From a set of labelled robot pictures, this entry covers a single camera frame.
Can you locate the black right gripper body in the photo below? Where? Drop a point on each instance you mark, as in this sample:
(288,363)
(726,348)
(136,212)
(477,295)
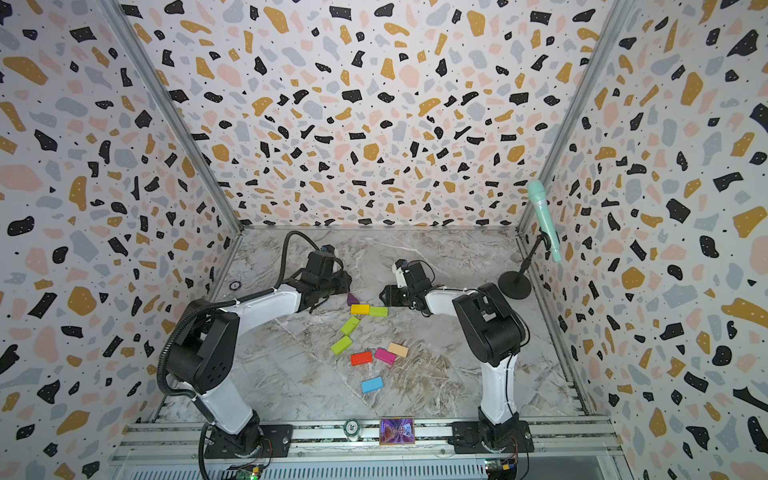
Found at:
(405,297)

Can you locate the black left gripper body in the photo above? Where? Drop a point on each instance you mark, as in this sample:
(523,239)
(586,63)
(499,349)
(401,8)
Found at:
(340,285)

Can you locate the lime green block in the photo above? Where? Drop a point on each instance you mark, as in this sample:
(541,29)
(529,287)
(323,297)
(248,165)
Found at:
(341,345)
(380,312)
(350,326)

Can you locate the yellow block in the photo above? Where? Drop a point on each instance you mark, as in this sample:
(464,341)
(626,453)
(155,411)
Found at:
(360,309)

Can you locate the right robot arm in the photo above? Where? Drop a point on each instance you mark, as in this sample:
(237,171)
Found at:
(494,333)

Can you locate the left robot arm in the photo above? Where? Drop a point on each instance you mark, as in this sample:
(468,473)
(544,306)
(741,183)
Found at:
(198,356)

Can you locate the tan wooden block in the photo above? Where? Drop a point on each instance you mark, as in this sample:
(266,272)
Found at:
(398,350)

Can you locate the magenta block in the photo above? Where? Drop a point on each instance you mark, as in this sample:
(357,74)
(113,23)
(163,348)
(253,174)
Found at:
(385,356)

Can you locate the red block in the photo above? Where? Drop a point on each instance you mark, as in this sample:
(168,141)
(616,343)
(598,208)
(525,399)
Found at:
(361,358)

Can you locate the light blue block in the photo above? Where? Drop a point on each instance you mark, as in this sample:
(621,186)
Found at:
(372,385)

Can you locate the colourful small screen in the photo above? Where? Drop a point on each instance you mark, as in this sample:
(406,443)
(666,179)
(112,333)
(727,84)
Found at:
(397,431)

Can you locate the round green button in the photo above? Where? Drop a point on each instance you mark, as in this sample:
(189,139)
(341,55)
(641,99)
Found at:
(351,430)

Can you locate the mint green microphone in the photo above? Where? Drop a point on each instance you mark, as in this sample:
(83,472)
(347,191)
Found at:
(538,201)

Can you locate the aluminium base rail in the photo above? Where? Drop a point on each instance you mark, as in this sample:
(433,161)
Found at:
(547,448)

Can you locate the aluminium corner post left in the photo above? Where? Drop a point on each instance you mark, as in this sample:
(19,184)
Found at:
(116,19)

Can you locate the aluminium corner post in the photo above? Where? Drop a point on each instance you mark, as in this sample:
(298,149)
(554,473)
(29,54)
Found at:
(116,19)
(566,44)

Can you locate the aluminium corner post right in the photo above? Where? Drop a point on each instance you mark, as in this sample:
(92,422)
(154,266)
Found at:
(566,44)

